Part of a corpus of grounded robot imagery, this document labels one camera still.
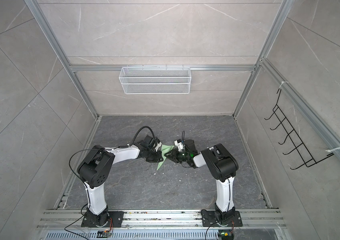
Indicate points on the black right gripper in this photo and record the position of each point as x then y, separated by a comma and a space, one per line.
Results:
175, 157

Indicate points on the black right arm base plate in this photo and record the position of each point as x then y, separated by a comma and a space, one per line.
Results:
216, 218

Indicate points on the small circuit board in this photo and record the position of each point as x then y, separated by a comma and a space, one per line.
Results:
226, 235
104, 234

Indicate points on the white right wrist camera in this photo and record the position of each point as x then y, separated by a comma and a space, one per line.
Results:
180, 145

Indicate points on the left small circuit board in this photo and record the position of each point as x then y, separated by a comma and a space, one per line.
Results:
104, 234

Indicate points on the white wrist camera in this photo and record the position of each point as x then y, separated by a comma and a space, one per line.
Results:
180, 145
158, 146

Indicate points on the aluminium frame rail front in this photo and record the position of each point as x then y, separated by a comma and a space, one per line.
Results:
168, 219

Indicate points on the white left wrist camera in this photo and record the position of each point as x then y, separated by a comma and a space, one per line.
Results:
158, 146

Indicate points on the black wire hook rack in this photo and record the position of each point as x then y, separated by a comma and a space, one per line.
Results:
291, 134

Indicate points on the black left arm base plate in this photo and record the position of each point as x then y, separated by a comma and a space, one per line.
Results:
104, 220

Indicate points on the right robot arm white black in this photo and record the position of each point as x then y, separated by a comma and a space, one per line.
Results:
223, 167

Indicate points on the white wire mesh basket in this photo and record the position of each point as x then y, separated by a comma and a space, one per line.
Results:
155, 80

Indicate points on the light green paper sheet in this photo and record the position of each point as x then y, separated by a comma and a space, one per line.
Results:
164, 150

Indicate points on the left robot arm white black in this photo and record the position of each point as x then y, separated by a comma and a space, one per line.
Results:
96, 166

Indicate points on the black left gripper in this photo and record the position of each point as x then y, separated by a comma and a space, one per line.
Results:
159, 159

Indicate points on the right small circuit board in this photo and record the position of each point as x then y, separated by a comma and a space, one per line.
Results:
226, 235

